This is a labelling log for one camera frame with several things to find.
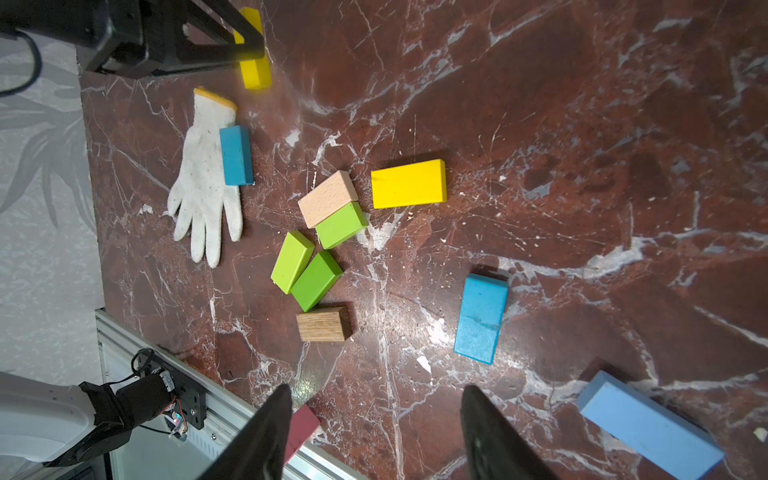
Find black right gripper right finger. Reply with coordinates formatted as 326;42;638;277
460;385;557;479

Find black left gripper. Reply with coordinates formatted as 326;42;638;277
1;0;265;78

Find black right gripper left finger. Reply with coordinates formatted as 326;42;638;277
199;384;293;480

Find teal block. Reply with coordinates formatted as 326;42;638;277
219;125;254;186
454;274;509;365

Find light wood block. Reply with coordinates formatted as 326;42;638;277
298;170;359;229

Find large yellow block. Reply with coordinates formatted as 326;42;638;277
371;159;447;209

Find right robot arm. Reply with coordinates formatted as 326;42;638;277
1;368;555;479

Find pink block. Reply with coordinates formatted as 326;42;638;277
284;405;321;464

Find dark wood block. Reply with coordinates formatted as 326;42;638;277
296;306;352;342

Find white cotton glove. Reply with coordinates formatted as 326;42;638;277
167;87;243;268

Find light blue block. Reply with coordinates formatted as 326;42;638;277
577;371;725;479

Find dark green block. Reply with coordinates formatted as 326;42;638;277
291;250;343;312

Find lime green block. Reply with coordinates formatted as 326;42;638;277
271;230;315;294

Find aluminium frame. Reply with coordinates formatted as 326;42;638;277
95;309;364;479

